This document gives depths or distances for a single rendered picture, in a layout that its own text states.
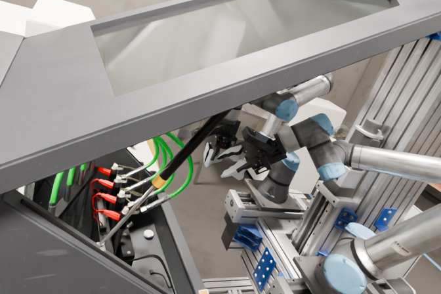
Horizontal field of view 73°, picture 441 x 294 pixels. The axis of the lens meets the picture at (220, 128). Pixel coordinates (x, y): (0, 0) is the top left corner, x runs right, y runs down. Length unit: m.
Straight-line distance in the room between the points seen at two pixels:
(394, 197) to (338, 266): 0.48
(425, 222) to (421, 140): 0.42
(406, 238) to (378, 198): 0.39
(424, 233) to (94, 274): 0.75
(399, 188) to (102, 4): 3.24
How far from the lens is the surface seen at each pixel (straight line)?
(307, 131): 0.91
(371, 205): 1.30
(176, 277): 1.20
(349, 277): 0.98
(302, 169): 3.66
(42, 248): 0.54
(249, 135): 0.85
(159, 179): 0.52
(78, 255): 0.56
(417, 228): 0.92
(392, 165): 1.01
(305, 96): 1.15
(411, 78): 1.27
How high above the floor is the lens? 1.75
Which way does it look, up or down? 20 degrees down
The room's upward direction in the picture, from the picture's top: 20 degrees clockwise
